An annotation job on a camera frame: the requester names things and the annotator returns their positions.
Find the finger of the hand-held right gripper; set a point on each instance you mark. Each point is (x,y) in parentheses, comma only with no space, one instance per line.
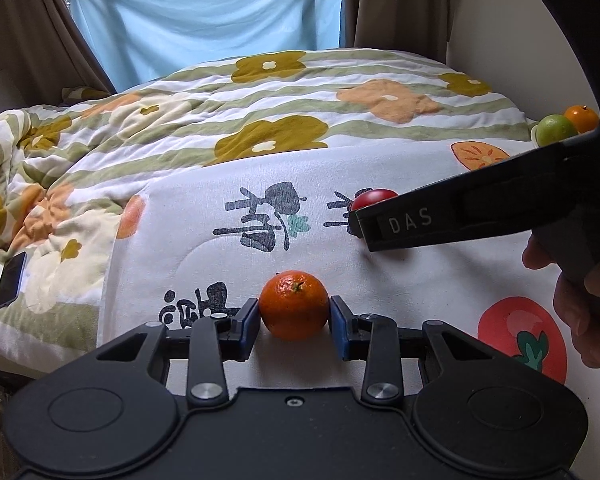
(455,210)

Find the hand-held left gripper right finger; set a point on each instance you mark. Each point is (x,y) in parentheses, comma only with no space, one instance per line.
(339,330)

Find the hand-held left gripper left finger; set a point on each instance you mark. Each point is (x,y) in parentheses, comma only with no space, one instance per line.
(250,327)

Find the small mandarin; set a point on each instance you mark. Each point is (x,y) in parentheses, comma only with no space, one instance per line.
(292,305)

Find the red apple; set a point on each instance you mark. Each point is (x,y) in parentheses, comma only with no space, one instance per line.
(372,199)

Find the person's right hand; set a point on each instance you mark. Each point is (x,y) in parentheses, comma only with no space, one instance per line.
(590,325)

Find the large orange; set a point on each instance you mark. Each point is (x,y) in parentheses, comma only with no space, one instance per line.
(582,117)

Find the white printed cloth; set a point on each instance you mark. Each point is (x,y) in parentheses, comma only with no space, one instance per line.
(430,290)

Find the green apple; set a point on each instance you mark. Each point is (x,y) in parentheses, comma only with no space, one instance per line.
(555,130)

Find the brown curtain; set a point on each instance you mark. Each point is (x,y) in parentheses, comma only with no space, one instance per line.
(30,25)
(400,5)

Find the floral striped quilt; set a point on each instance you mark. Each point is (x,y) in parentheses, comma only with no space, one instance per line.
(180,130)

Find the black smartphone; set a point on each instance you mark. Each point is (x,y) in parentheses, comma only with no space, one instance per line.
(10,280)

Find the floral pillow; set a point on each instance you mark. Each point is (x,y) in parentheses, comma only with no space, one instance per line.
(82,94)

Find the light blue hanging cloth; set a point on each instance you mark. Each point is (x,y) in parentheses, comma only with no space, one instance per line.
(205,15)

